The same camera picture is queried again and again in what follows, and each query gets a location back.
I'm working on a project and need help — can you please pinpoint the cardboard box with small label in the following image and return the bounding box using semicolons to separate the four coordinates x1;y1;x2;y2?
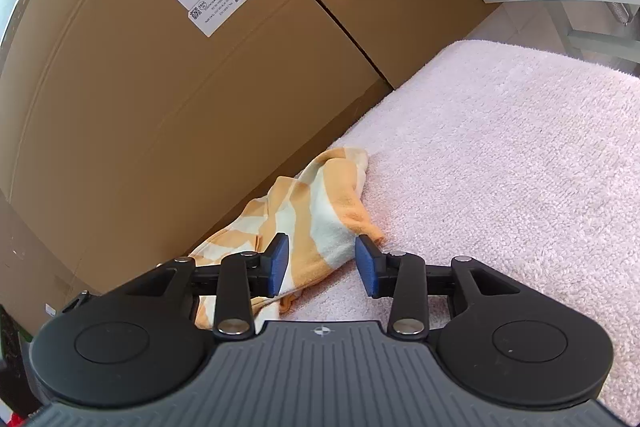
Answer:
0;197;103;323

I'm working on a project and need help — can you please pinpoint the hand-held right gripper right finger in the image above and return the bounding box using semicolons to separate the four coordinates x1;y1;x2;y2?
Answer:
355;236;521;340

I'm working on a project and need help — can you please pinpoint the plain cardboard box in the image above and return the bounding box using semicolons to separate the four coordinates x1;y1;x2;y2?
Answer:
305;0;516;88

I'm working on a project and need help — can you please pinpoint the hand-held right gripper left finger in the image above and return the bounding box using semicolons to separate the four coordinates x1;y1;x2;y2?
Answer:
122;233;291;340

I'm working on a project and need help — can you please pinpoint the orange white striped sweater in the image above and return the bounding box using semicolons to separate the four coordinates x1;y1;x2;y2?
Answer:
189;147;386;330

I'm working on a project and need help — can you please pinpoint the cardboard box with shipping label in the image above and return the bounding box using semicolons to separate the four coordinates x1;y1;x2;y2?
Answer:
0;0;393;308

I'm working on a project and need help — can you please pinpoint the pink terry towel blanket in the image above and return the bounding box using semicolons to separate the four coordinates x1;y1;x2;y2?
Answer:
277;38;640;413

